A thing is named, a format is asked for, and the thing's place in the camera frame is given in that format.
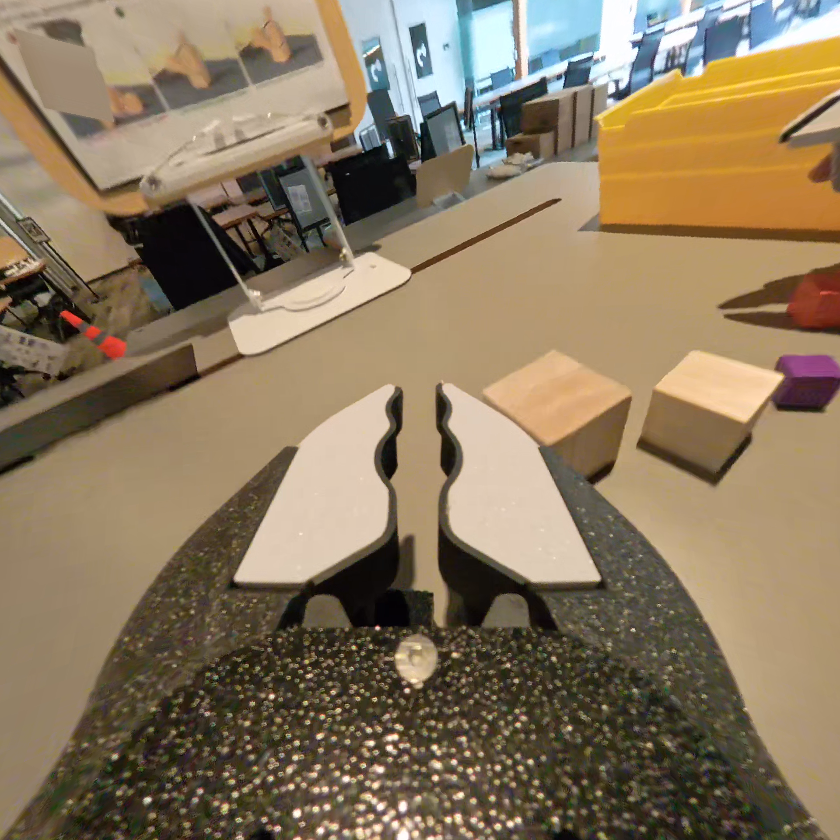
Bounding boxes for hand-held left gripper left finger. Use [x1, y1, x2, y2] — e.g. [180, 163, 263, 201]
[233, 383, 404, 613]

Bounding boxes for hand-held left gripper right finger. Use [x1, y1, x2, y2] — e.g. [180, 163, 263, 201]
[435, 381, 604, 619]

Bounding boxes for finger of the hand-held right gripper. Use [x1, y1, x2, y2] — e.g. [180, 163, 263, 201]
[779, 87, 840, 149]

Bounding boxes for large yellow bin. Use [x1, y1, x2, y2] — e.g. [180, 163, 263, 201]
[595, 36, 840, 229]

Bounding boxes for large wooden cube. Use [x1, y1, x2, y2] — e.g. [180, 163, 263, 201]
[483, 349, 633, 481]

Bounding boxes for red cube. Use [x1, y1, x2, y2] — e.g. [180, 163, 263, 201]
[786, 273, 840, 330]

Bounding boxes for medium wooden cube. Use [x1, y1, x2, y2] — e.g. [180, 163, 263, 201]
[638, 350, 786, 475]

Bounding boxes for purple cube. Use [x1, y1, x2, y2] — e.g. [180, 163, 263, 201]
[772, 354, 840, 410]

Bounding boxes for black table panel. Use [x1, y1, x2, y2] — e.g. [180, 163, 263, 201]
[0, 341, 199, 472]

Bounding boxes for cardboard boxes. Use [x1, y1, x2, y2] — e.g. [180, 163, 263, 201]
[505, 83, 611, 160]

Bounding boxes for black cloth cover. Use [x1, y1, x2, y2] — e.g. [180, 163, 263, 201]
[140, 205, 258, 311]

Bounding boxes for striped traffic cone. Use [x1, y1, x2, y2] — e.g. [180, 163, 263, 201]
[59, 310, 129, 361]

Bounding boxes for framed sign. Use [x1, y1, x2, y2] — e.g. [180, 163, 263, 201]
[276, 156, 337, 253]

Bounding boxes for black case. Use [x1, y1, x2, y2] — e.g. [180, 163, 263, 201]
[327, 153, 418, 225]

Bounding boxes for printed paper sheet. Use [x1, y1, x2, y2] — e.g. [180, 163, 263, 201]
[0, 325, 70, 375]

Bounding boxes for plywood panel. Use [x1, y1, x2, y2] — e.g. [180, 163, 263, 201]
[415, 144, 475, 209]

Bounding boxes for wooden instruction board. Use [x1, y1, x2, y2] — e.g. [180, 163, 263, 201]
[0, 0, 370, 216]

